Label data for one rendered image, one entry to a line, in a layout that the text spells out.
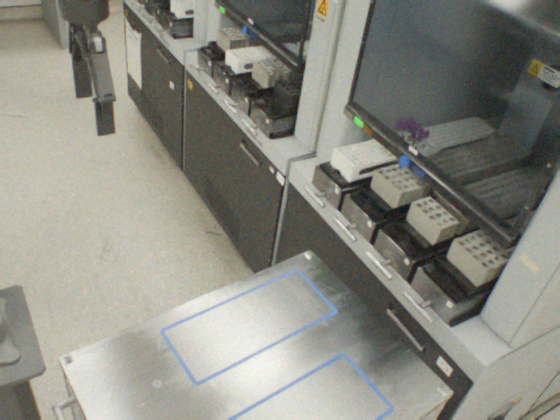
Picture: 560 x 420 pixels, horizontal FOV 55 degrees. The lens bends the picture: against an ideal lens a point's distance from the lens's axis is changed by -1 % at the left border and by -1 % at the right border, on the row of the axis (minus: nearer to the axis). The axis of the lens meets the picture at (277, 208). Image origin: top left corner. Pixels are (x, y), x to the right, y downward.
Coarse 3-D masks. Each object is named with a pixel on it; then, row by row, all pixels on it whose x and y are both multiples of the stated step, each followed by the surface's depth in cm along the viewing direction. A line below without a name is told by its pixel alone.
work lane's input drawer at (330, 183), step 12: (324, 168) 157; (324, 180) 157; (336, 180) 153; (360, 180) 154; (312, 192) 158; (324, 192) 158; (336, 192) 153; (348, 192) 153; (324, 204) 154; (336, 204) 155
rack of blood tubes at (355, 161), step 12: (360, 144) 161; (372, 144) 161; (336, 156) 156; (348, 156) 155; (360, 156) 155; (372, 156) 157; (384, 156) 158; (336, 168) 157; (348, 168) 152; (360, 168) 152; (372, 168) 161; (348, 180) 153
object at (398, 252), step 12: (384, 228) 140; (396, 228) 140; (384, 240) 140; (396, 240) 136; (408, 240) 136; (384, 252) 141; (396, 252) 136; (408, 252) 133; (420, 252) 133; (432, 252) 136; (444, 252) 137; (384, 264) 138; (396, 264) 138; (408, 264) 133; (420, 264) 134; (408, 276) 135
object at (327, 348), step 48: (240, 288) 117; (288, 288) 118; (336, 288) 120; (144, 336) 104; (192, 336) 105; (240, 336) 107; (288, 336) 108; (336, 336) 110; (384, 336) 111; (96, 384) 95; (144, 384) 96; (192, 384) 97; (240, 384) 98; (288, 384) 100; (336, 384) 101; (384, 384) 102; (432, 384) 103
